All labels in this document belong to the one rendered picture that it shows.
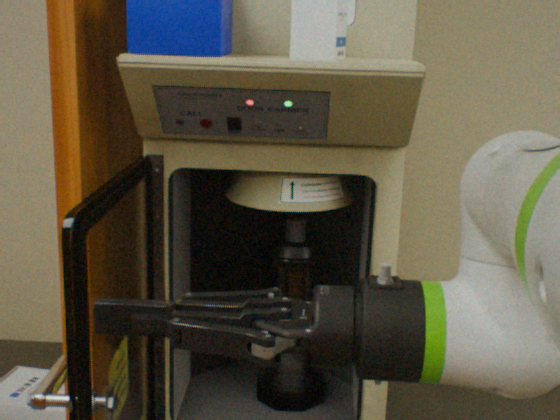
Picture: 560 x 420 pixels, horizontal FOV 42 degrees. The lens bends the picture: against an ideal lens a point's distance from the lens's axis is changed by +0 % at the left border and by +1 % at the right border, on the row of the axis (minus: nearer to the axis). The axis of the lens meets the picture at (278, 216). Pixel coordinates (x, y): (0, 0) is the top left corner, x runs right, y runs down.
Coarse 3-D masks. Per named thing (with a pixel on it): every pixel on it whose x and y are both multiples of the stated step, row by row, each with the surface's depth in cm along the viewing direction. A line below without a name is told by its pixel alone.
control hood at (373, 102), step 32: (128, 64) 77; (160, 64) 77; (192, 64) 76; (224, 64) 76; (256, 64) 76; (288, 64) 76; (320, 64) 76; (352, 64) 76; (384, 64) 76; (416, 64) 76; (128, 96) 81; (352, 96) 79; (384, 96) 79; (416, 96) 78; (160, 128) 86; (352, 128) 84; (384, 128) 83
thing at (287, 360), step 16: (272, 256) 99; (272, 272) 100; (288, 272) 99; (304, 272) 99; (320, 272) 101; (288, 288) 100; (304, 288) 100; (304, 352) 102; (272, 368) 103; (288, 368) 103; (304, 368) 103; (320, 368) 105; (272, 384) 104; (288, 384) 103; (304, 384) 104
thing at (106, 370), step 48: (96, 192) 68; (144, 192) 86; (96, 240) 67; (144, 240) 88; (96, 288) 68; (144, 288) 89; (96, 336) 69; (144, 336) 90; (96, 384) 69; (144, 384) 91
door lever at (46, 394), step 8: (64, 360) 75; (56, 368) 73; (64, 368) 74; (48, 376) 72; (56, 376) 72; (64, 376) 73; (40, 384) 70; (48, 384) 70; (56, 384) 71; (32, 392) 69; (40, 392) 69; (48, 392) 69; (56, 392) 71; (32, 400) 68; (40, 400) 68; (48, 400) 68; (56, 400) 68; (64, 400) 68; (32, 408) 68; (40, 408) 68
